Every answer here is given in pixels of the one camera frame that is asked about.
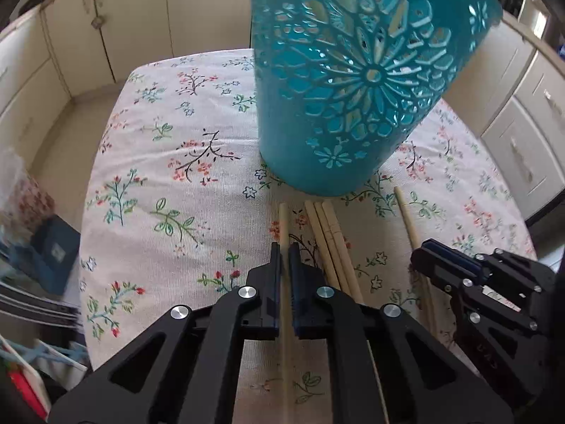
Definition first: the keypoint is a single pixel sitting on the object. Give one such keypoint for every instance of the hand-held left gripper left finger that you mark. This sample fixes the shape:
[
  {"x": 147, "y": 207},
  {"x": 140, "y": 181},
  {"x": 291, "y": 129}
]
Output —
[{"x": 276, "y": 282}]

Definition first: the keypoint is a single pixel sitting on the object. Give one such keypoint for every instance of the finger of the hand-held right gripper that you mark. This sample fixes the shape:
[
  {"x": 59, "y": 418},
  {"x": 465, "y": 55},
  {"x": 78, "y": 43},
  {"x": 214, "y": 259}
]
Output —
[
  {"x": 454, "y": 258},
  {"x": 441, "y": 276}
]

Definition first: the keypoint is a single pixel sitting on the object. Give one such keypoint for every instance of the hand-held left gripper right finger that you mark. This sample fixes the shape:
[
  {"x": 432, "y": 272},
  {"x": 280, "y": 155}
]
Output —
[{"x": 295, "y": 282}]

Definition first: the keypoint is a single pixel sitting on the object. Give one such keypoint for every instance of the wooden chopstick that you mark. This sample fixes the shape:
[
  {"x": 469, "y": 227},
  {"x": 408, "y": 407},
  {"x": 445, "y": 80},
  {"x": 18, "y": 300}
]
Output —
[
  {"x": 284, "y": 225},
  {"x": 337, "y": 238},
  {"x": 406, "y": 216},
  {"x": 315, "y": 234},
  {"x": 326, "y": 238}
]

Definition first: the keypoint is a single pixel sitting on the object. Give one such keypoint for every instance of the teal perforated plastic basket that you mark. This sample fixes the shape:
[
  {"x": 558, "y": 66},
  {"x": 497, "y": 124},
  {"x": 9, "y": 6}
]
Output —
[{"x": 309, "y": 141}]

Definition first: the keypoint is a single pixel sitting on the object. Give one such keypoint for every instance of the floral tablecloth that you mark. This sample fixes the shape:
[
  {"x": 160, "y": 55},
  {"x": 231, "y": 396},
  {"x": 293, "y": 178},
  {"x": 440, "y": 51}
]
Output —
[{"x": 176, "y": 212}]

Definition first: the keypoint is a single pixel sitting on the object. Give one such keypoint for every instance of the cream cabinet with small drawers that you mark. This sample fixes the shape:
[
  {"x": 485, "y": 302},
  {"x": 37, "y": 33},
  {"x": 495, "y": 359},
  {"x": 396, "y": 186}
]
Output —
[{"x": 521, "y": 141}]

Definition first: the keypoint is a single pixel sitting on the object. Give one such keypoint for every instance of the dark blue flat box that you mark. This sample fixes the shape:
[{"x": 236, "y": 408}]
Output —
[{"x": 57, "y": 251}]

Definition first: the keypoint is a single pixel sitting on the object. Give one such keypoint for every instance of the white and blue shoe rack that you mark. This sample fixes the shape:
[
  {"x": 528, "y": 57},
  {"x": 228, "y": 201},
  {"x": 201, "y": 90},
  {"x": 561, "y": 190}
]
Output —
[{"x": 44, "y": 355}]

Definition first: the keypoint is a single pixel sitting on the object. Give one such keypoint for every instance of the floral plastic bag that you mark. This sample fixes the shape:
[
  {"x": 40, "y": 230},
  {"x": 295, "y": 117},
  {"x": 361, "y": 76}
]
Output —
[{"x": 26, "y": 190}]

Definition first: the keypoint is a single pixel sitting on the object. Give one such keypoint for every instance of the cream cabinet with doors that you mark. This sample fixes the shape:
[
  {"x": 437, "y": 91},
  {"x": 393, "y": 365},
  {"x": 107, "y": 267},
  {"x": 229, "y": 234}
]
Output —
[{"x": 154, "y": 9}]

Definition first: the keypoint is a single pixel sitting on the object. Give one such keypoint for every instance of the cream cabinet with wide drawers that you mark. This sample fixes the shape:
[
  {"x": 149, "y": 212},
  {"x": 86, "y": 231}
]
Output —
[{"x": 26, "y": 79}]

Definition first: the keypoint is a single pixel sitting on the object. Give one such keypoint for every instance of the grey metal door frame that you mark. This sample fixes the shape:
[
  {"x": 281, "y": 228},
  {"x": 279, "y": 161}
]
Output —
[{"x": 39, "y": 304}]

